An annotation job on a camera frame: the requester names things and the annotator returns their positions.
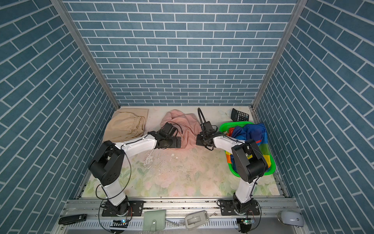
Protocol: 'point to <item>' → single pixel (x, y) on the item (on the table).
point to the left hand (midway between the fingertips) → (175, 143)
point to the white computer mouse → (291, 217)
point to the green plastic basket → (223, 128)
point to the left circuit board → (122, 223)
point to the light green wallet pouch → (154, 220)
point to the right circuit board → (247, 221)
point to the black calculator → (237, 116)
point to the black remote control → (72, 219)
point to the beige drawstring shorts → (124, 126)
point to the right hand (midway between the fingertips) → (197, 139)
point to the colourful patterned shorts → (256, 131)
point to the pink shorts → (187, 126)
